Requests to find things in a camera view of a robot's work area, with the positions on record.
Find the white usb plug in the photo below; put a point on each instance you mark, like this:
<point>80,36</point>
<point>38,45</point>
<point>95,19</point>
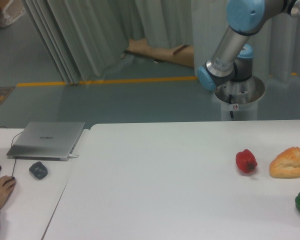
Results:
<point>71,156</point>

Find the small black controller device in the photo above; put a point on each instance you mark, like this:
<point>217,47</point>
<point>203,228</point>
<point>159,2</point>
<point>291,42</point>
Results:
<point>38,170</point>

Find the red bell pepper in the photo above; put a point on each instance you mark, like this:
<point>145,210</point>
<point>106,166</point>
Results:
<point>246,161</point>

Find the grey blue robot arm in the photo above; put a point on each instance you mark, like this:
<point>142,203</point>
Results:
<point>245,19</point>

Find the person's bare hand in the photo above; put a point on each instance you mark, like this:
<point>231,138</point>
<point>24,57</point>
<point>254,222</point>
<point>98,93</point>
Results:
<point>1,190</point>

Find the golden triangular pastry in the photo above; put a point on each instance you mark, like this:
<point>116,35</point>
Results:
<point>286,164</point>

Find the brown cardboard sheet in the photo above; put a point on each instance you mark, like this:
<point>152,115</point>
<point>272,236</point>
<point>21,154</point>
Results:
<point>181,55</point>

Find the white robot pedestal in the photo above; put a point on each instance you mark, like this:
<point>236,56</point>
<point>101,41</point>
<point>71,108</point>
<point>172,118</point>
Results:
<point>239,100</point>

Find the pale green pleated curtain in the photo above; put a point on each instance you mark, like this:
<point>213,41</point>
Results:
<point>87,38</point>

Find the silver closed laptop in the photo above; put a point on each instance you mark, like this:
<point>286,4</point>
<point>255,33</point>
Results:
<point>47,140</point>

